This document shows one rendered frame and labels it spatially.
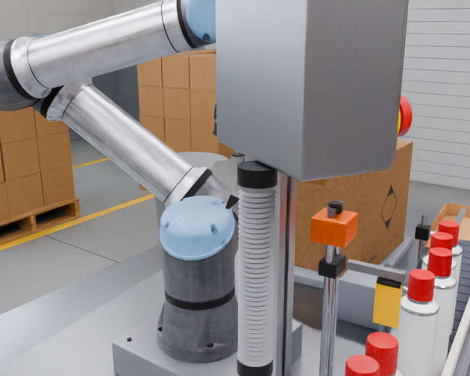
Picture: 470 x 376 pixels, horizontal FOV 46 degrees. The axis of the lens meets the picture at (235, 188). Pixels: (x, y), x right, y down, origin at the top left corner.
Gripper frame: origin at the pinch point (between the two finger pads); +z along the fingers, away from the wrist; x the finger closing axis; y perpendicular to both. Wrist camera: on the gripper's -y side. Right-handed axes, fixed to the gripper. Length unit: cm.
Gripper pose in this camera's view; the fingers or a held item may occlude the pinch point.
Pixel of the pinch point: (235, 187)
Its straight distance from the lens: 74.2
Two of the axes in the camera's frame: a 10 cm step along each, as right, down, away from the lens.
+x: 0.8, -4.7, -8.8
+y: -9.1, -3.9, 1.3
